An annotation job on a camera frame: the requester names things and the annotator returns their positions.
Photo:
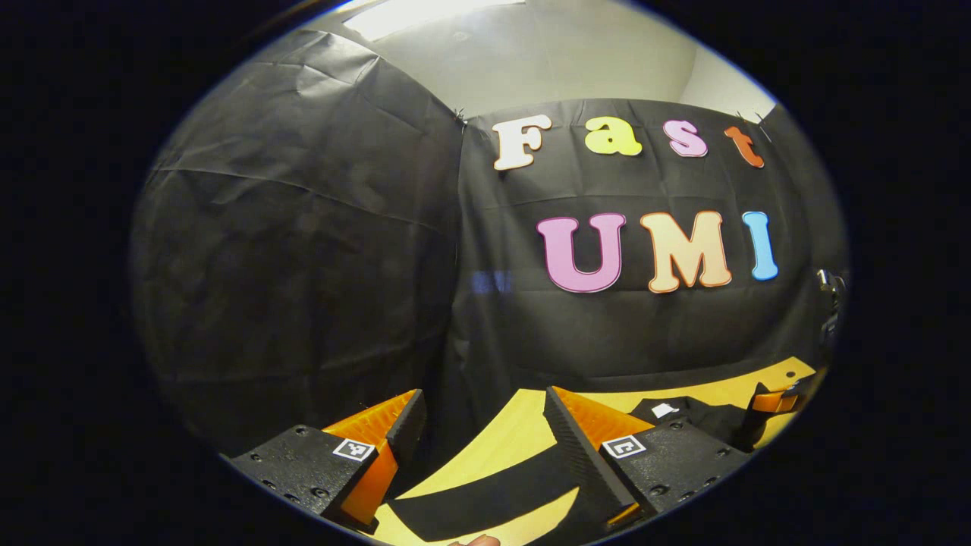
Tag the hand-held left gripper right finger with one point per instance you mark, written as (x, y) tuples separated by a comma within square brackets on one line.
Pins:
[(576, 455)]

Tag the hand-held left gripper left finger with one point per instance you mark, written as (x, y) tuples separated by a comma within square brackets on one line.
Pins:
[(407, 425)]

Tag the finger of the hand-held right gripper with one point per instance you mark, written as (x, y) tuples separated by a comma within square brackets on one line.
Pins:
[(751, 425)]

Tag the black shirt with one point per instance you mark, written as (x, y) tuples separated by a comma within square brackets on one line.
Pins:
[(485, 497)]

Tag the black backdrop cloth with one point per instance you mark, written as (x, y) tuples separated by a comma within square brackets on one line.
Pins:
[(303, 265)]

